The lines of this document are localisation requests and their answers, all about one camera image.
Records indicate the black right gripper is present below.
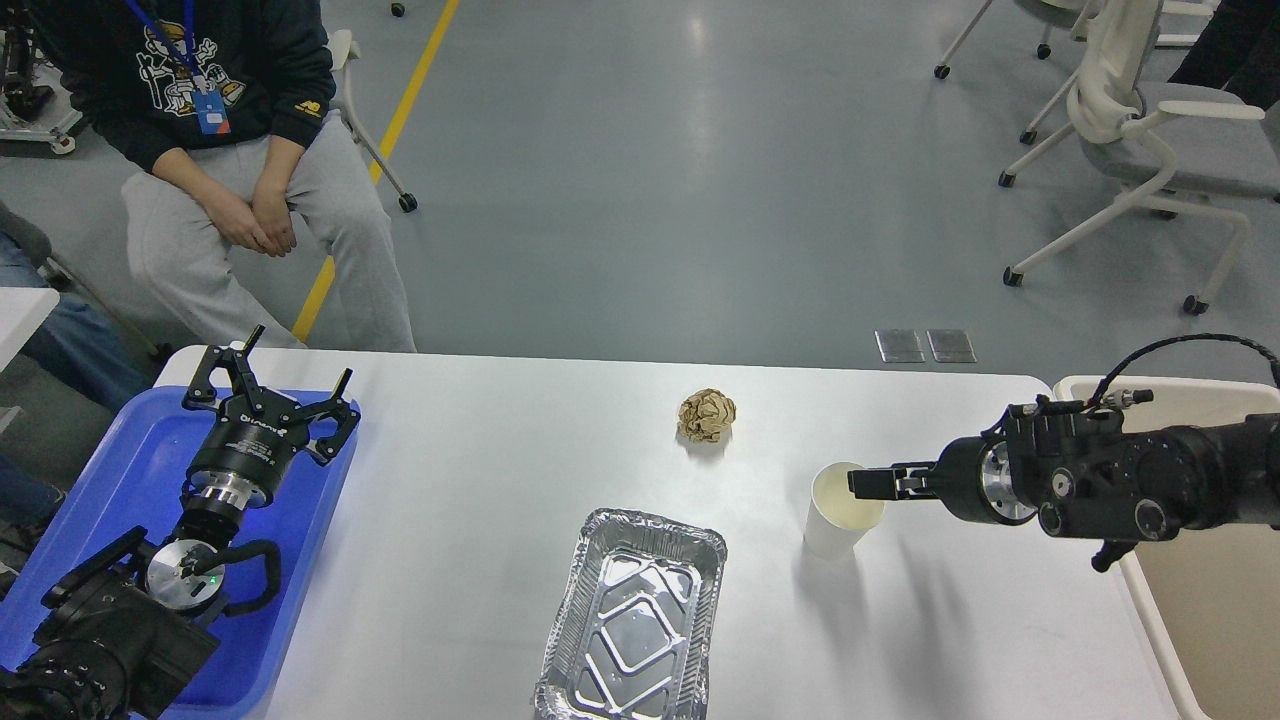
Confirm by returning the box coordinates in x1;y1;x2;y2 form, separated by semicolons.
847;437;1037;527

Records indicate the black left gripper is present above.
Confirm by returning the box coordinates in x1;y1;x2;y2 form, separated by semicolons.
180;324;362;510

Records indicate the white paper cup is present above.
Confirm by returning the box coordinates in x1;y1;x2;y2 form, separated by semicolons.
803;462;887;561

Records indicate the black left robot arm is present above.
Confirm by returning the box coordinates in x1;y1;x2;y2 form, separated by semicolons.
3;337;362;719

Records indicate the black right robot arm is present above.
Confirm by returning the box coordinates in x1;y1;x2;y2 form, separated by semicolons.
846;340;1279;573

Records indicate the left metal floor plate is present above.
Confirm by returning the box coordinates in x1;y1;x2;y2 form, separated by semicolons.
874;328;925;364

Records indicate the metal floor plate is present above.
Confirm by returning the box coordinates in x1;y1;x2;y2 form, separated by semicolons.
874;328;925;364
925;329;979;364

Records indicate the right metal floor plate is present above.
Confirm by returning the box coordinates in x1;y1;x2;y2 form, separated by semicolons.
925;329;979;364

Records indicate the blue plastic tray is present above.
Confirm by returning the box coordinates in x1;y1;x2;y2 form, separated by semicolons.
1;386;358;719

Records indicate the person in blue jeans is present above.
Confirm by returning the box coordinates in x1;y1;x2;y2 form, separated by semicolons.
1;293;152;544

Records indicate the crumpled brown paper ball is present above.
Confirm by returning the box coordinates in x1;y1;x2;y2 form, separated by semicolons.
677;388;737;445

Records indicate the white side table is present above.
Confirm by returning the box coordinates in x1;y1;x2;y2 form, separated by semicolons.
1;287;60;372

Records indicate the seated person dark hoodie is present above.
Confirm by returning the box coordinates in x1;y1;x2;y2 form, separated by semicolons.
26;1;416;354

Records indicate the beige plastic bin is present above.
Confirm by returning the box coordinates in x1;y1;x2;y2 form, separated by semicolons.
1112;375;1279;719

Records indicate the aluminium foil tray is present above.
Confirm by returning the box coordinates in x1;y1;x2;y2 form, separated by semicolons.
532;509;728;719

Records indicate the white chair behind person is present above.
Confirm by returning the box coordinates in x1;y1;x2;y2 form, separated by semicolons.
326;28;419;214

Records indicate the wheeled equipment base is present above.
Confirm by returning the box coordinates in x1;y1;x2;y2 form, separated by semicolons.
1;20;83;156

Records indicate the white office chair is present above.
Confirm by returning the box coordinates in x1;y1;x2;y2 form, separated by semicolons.
998;1;1279;315

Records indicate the white chair legs far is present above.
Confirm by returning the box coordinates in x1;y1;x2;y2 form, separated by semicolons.
933;0;1091;81

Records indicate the person in dark trousers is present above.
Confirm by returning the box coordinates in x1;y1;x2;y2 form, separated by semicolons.
1167;1;1279;110

